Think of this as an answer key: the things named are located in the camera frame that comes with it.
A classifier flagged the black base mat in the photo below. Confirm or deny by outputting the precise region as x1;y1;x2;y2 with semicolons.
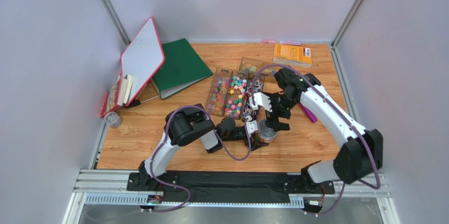
126;171;335;203

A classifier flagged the three-compartment clear candy box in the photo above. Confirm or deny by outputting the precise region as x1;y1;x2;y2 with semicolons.
206;68;265;121

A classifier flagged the aluminium rail frame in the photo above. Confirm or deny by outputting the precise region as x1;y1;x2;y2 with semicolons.
63;142;400;223

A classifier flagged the clear plastic jar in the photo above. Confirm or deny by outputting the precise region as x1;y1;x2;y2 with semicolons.
256;118;278;145

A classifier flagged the stack of books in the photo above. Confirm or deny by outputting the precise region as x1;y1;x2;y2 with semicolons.
100;74;134;118

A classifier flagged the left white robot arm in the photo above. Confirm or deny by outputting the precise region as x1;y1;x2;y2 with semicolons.
139;104;260;189

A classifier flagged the red-framed whiteboard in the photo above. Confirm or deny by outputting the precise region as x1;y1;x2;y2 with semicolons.
121;17;165;107

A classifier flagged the purple cable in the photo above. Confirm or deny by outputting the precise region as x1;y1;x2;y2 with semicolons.
149;104;253;213
250;64;381;217

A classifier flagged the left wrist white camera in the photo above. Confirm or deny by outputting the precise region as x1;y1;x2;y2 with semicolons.
245;115;260;135

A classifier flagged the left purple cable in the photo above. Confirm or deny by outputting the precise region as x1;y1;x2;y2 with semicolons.
149;104;253;213

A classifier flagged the orange book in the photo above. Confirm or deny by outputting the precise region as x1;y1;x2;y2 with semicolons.
273;44;313;67

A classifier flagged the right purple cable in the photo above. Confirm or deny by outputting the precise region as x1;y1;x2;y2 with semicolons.
250;64;381;217

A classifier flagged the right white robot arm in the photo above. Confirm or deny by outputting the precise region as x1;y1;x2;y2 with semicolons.
262;67;383;189

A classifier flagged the small clear plastic cup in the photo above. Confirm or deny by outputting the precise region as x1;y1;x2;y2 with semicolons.
103;112;122;129

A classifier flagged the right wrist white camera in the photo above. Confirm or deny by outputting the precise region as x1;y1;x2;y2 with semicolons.
249;92;272;112

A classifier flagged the green binder folder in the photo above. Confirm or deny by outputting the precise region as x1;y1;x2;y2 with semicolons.
151;38;213;100

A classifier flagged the wrist white camera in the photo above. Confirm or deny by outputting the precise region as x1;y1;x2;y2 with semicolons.
245;115;260;135
249;92;272;112

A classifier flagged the single clear candy box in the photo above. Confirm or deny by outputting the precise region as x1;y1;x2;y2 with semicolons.
238;57;280;83

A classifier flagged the purple plastic scoop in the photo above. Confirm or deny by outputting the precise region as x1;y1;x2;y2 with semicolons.
298;103;318;123

